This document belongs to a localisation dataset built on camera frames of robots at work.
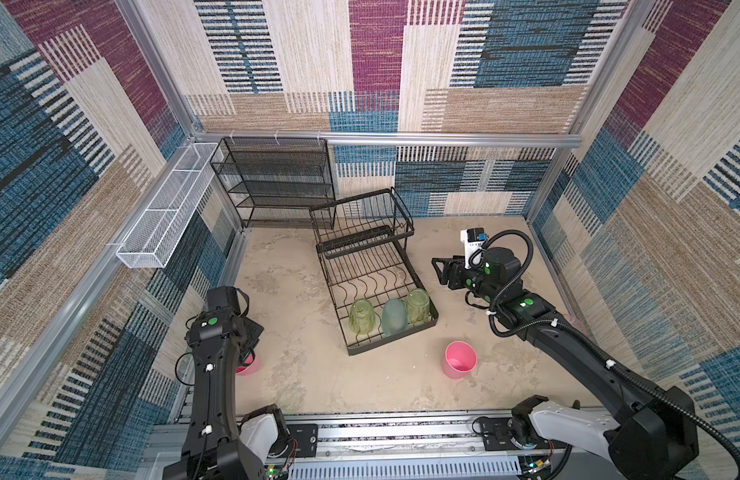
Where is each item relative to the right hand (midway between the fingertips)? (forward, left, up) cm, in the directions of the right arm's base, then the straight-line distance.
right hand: (443, 263), depth 78 cm
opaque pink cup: (-17, -6, -23) cm, 29 cm away
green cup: (-7, +22, -15) cm, 27 cm away
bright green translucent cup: (-4, +6, -14) cm, 16 cm away
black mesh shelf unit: (+44, +52, -6) cm, 68 cm away
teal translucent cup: (-9, +13, -11) cm, 19 cm away
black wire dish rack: (+5, +17, -21) cm, 28 cm away
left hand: (-13, +50, -10) cm, 53 cm away
